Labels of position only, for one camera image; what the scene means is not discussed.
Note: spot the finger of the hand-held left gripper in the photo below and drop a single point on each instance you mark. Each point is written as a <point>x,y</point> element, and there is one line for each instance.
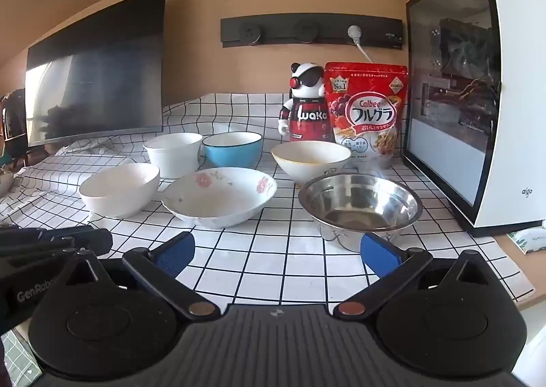
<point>91,242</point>
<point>47,232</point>

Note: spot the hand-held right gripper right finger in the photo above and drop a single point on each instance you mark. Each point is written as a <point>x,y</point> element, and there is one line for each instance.
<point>379,254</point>

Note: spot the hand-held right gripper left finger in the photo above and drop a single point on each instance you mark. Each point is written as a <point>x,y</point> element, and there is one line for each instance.
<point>175,251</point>

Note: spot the stainless steel bowl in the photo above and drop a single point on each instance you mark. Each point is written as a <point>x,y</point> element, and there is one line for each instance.
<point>360,203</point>

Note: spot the wide white bowl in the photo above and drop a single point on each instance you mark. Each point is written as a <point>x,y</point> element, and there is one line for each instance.
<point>119,193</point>

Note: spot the white floral bowl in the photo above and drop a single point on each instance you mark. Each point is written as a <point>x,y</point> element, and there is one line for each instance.
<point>218,199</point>

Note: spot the tall white bowl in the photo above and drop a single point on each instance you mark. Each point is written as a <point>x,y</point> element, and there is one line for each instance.
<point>172,156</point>

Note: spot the blue bowl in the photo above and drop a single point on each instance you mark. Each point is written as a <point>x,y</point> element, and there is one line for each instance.
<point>232,154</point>

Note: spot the white bowl with yellow rim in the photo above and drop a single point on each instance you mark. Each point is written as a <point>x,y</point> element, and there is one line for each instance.
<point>311,163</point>

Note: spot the green cutting mat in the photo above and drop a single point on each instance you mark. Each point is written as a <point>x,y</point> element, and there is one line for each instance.
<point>17,357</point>

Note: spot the dark bag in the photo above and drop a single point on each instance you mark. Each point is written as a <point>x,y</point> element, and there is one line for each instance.
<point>13,122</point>

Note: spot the red cereal bag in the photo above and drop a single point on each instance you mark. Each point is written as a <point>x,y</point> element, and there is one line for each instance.
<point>367,114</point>

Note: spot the green printed packet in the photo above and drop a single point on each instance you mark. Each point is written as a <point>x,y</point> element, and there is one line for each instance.
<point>531,240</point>

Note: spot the red black panda figure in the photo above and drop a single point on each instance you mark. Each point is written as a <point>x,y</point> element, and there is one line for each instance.
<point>307,116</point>

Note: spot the black computer monitor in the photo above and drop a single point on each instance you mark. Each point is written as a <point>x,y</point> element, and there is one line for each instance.
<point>98,71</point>

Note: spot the white computer case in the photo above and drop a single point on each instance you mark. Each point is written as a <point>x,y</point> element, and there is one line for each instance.
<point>512,114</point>

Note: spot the black wall power strip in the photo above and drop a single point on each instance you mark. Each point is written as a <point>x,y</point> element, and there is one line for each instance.
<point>281,32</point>

